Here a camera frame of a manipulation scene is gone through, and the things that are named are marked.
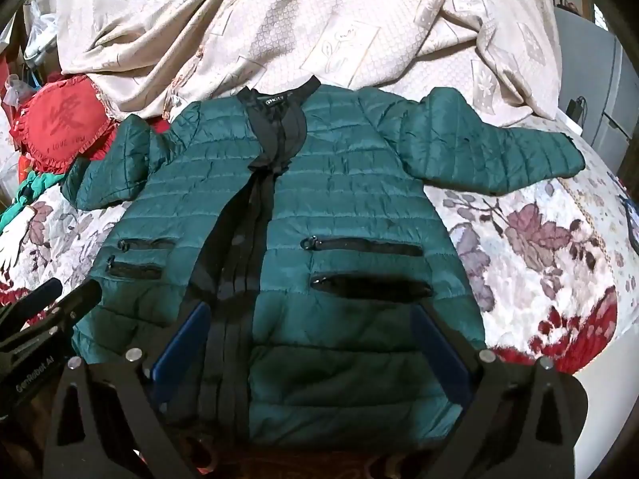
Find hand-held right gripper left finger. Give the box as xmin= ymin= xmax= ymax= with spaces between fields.
xmin=42 ymin=302 xmax=211 ymax=479

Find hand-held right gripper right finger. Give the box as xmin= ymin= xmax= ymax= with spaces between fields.
xmin=410 ymin=303 xmax=595 ymax=479

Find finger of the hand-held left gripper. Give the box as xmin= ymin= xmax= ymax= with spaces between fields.
xmin=0 ymin=278 xmax=64 ymax=323
xmin=30 ymin=279 xmax=103 ymax=342

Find green quilted jacket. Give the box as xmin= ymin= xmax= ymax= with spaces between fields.
xmin=61 ymin=75 xmax=586 ymax=452

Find green cloth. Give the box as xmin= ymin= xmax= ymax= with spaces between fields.
xmin=0 ymin=170 xmax=65 ymax=230

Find floral bedspread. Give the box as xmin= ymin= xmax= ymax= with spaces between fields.
xmin=0 ymin=110 xmax=637 ymax=479

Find red heart-shaped pillow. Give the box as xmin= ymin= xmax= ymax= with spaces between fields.
xmin=9 ymin=74 xmax=118 ymax=175

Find red striped blanket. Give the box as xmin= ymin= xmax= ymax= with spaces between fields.
xmin=140 ymin=116 xmax=175 ymax=137

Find dark round object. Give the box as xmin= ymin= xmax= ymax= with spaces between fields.
xmin=619 ymin=194 xmax=639 ymax=253

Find clear plastic bag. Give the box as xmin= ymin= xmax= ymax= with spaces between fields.
xmin=20 ymin=0 xmax=61 ymax=65

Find white refrigerator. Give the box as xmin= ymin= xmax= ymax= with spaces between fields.
xmin=554 ymin=5 xmax=639 ymax=170

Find beige embroidered blanket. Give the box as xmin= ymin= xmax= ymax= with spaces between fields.
xmin=37 ymin=0 xmax=562 ymax=128

